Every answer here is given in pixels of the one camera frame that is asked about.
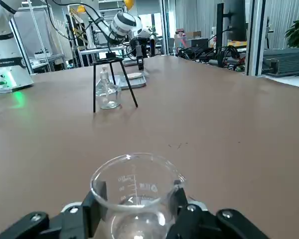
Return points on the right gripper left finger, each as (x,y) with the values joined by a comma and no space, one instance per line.
(72,219)

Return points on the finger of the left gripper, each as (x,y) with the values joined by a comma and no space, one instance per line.
(142,63)
(139,63)

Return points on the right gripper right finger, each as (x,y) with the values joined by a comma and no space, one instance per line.
(196,221)

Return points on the glass alcohol lamp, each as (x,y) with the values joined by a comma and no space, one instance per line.
(108,97)

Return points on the small glass beaker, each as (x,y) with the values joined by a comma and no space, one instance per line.
(139,211)

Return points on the ribbed metal tray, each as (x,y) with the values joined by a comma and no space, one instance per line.
(139,84)

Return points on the yellow hard hat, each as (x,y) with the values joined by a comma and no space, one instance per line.
(81,8)
(129,3)

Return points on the black computer monitor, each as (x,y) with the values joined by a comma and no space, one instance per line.
(235,20)

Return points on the aluminium frame post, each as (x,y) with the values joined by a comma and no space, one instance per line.
(255,37)

